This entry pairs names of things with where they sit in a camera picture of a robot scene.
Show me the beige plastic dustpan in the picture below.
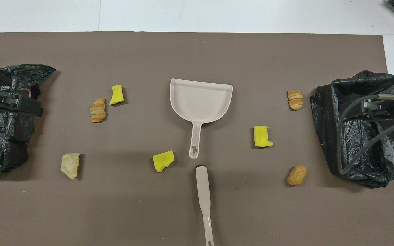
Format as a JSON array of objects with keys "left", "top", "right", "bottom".
[{"left": 170, "top": 78, "right": 233, "bottom": 159}]

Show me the striped toy croissant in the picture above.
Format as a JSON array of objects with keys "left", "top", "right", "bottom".
[
  {"left": 288, "top": 91, "right": 304, "bottom": 110},
  {"left": 89, "top": 98, "right": 107, "bottom": 123}
]

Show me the small curved yellow sponge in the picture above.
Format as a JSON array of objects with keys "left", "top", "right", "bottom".
[{"left": 109, "top": 85, "right": 125, "bottom": 105}]

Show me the open black trash bag bin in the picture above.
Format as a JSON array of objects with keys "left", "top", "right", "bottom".
[{"left": 309, "top": 70, "right": 394, "bottom": 189}]

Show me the brown bread roll toy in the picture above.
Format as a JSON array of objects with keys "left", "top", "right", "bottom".
[{"left": 287, "top": 165, "right": 307, "bottom": 186}]

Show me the pale toast slice toy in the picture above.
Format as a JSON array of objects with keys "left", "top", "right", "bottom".
[{"left": 60, "top": 153, "right": 80, "bottom": 179}]

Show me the brown table mat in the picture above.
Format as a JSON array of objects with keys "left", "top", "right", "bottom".
[{"left": 0, "top": 32, "right": 394, "bottom": 246}]

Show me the notched yellow sponge block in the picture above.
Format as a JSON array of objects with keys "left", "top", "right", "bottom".
[{"left": 254, "top": 126, "right": 273, "bottom": 147}]

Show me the yellow green sponge piece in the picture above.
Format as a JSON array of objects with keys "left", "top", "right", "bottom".
[{"left": 153, "top": 150, "right": 175, "bottom": 173}]

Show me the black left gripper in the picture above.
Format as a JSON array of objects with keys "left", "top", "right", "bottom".
[{"left": 0, "top": 96, "right": 43, "bottom": 117}]

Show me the crumpled black trash bag bin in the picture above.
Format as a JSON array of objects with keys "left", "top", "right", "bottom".
[{"left": 0, "top": 64, "right": 56, "bottom": 175}]

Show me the right arm gripper cable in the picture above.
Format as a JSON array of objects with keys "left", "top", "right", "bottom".
[{"left": 337, "top": 94, "right": 394, "bottom": 175}]

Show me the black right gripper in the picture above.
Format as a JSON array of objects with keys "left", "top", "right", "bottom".
[{"left": 361, "top": 99, "right": 394, "bottom": 120}]

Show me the beige hand brush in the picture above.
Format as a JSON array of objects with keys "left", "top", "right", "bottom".
[{"left": 196, "top": 166, "right": 214, "bottom": 246}]

